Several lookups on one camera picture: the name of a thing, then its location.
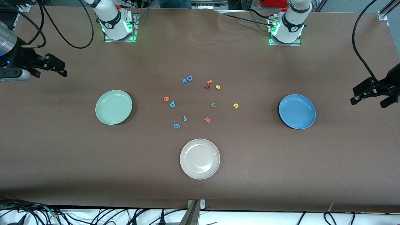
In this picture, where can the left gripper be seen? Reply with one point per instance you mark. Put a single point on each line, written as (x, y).
(389, 82)

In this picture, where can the beige plate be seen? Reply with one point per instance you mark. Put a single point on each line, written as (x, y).
(200, 159)

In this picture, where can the blue plate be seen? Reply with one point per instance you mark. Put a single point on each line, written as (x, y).
(297, 112)

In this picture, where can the blue letter D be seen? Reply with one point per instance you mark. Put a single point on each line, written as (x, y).
(189, 78)

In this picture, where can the aluminium frame rail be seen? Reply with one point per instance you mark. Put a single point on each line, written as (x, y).
(387, 9)
(24, 8)

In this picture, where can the aluminium profile post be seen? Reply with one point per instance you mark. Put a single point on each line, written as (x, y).
(191, 215)

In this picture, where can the small metal bracket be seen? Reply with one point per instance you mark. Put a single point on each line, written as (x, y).
(202, 204)

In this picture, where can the person in blue jeans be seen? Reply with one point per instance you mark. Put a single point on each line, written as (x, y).
(175, 3)

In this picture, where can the brown table cover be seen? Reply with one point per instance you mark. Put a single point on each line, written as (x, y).
(281, 172)

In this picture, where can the red box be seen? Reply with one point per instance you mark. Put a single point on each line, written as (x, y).
(275, 3)

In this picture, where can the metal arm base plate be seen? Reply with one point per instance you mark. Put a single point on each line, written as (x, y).
(135, 31)
(290, 44)

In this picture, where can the metal equipment rack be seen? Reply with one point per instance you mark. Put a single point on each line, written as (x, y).
(212, 3)

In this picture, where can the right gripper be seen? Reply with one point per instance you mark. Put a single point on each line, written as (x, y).
(22, 57)

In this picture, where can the light green plate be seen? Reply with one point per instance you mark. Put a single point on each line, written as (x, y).
(109, 109)

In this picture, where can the pink letter w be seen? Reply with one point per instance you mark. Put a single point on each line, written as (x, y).
(207, 120)

